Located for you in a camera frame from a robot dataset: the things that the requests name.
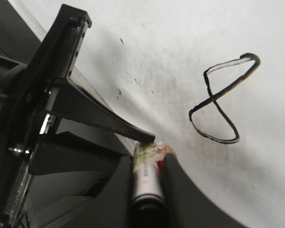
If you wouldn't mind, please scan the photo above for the white whiteboard marker pen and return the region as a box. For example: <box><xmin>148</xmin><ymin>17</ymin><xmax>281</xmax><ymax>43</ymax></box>
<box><xmin>131</xmin><ymin>141</ymin><xmax>175</xmax><ymax>214</ymax></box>

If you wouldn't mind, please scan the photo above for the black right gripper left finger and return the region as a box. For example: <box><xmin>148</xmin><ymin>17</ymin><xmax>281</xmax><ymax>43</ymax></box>
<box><xmin>46</xmin><ymin>79</ymin><xmax>155</xmax><ymax>143</ymax></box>

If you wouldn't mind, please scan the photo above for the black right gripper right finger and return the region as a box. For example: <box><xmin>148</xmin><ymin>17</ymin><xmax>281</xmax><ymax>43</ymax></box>
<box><xmin>161</xmin><ymin>153</ymin><xmax>245</xmax><ymax>228</ymax></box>

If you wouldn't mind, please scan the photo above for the white whiteboard with aluminium frame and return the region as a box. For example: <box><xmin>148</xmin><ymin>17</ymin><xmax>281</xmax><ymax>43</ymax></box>
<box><xmin>7</xmin><ymin>0</ymin><xmax>285</xmax><ymax>224</ymax></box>

